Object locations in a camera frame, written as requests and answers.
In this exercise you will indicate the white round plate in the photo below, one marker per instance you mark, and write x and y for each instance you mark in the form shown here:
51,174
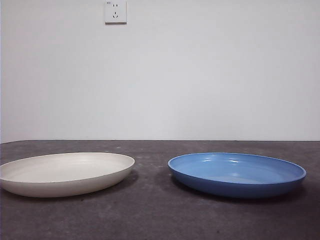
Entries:
65,172

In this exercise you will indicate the blue round plate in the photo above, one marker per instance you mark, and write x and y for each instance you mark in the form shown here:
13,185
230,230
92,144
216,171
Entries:
235,172

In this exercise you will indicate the white wall socket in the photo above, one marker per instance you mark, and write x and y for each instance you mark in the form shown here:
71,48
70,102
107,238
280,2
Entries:
115,12

